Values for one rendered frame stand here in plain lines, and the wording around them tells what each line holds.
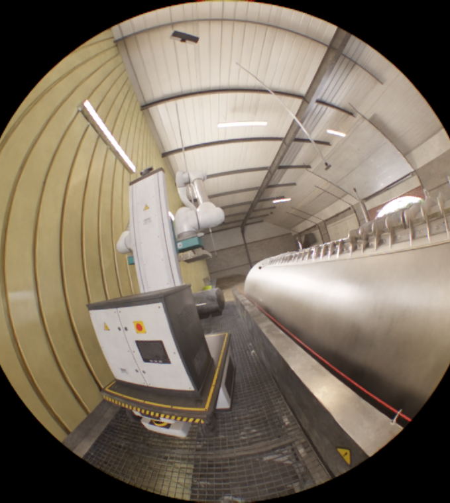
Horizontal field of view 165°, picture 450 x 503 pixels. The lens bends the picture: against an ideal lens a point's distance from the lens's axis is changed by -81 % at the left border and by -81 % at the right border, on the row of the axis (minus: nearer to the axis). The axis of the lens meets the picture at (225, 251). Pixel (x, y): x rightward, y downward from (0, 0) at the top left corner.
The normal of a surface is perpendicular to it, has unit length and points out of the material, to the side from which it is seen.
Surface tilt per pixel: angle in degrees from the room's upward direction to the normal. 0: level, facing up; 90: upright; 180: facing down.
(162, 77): 180
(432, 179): 90
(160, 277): 90
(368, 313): 57
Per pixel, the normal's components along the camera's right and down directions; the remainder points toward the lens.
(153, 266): -0.11, -0.08
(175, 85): 0.24, 0.96
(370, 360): -1.00, -0.07
